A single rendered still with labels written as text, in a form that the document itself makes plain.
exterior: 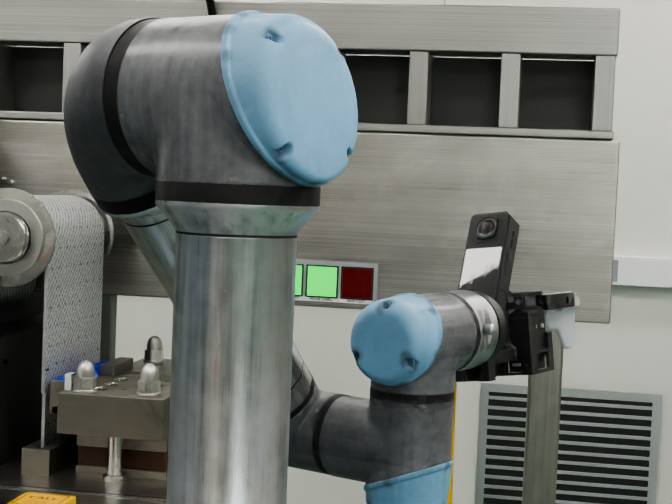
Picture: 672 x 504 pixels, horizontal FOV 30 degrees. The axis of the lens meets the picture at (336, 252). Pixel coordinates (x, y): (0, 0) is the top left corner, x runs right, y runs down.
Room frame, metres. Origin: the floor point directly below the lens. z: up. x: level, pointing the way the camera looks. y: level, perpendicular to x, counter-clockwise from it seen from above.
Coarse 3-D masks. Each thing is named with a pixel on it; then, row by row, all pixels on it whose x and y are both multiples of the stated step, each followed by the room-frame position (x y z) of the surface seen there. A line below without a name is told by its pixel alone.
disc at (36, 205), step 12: (0, 192) 1.86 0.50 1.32; (12, 192) 1.86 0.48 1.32; (24, 192) 1.86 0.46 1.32; (36, 204) 1.85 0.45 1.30; (48, 216) 1.85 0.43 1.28; (48, 228) 1.85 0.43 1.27; (48, 240) 1.85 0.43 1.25; (48, 252) 1.85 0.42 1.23; (36, 264) 1.85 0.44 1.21; (0, 276) 1.86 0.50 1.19; (12, 276) 1.86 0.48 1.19; (24, 276) 1.86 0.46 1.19; (36, 276) 1.86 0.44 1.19
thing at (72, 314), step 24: (96, 264) 2.06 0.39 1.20; (48, 288) 1.86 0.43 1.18; (72, 288) 1.96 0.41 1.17; (96, 288) 2.06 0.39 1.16; (48, 312) 1.86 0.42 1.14; (72, 312) 1.96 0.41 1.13; (96, 312) 2.06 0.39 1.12; (48, 336) 1.87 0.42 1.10; (72, 336) 1.96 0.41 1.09; (96, 336) 2.07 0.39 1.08; (48, 360) 1.87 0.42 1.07; (72, 360) 1.97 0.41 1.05; (96, 360) 2.07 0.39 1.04; (48, 384) 1.87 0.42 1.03
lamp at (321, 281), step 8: (312, 272) 2.11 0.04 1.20; (320, 272) 2.11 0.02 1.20; (328, 272) 2.11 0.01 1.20; (336, 272) 2.11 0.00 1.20; (312, 280) 2.11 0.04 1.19; (320, 280) 2.11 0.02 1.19; (328, 280) 2.11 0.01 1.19; (336, 280) 2.11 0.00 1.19; (312, 288) 2.11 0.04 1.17; (320, 288) 2.11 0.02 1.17; (328, 288) 2.11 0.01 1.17; (328, 296) 2.11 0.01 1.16
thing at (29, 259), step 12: (0, 204) 1.86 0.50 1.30; (12, 204) 1.86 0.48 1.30; (24, 204) 1.85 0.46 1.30; (24, 216) 1.85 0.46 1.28; (36, 216) 1.85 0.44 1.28; (36, 228) 1.85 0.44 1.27; (36, 240) 1.85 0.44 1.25; (36, 252) 1.85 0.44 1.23; (0, 264) 1.86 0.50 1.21; (12, 264) 1.86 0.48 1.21; (24, 264) 1.85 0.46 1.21
